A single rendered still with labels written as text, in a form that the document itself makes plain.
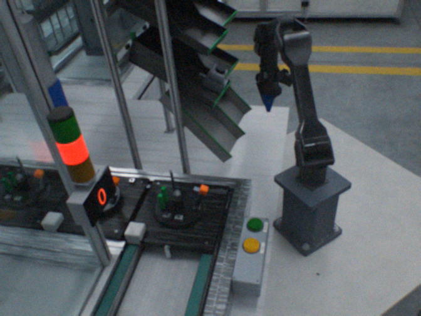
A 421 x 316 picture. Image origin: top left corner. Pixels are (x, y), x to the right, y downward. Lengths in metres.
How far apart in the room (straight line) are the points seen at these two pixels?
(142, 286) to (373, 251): 0.64
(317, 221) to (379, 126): 2.18
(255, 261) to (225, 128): 0.49
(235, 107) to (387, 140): 1.83
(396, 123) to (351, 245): 2.18
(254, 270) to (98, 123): 1.05
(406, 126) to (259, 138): 1.89
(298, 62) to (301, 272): 0.55
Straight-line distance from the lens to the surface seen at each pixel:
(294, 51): 1.04
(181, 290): 1.04
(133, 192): 1.22
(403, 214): 1.33
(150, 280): 1.07
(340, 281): 1.13
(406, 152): 3.02
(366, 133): 3.13
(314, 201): 1.02
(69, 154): 0.80
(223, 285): 0.98
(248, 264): 1.01
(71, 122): 0.77
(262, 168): 1.41
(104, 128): 1.74
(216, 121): 1.30
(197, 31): 1.12
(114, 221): 1.15
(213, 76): 1.15
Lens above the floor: 1.78
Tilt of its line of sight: 39 degrees down
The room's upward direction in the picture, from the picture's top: 6 degrees counter-clockwise
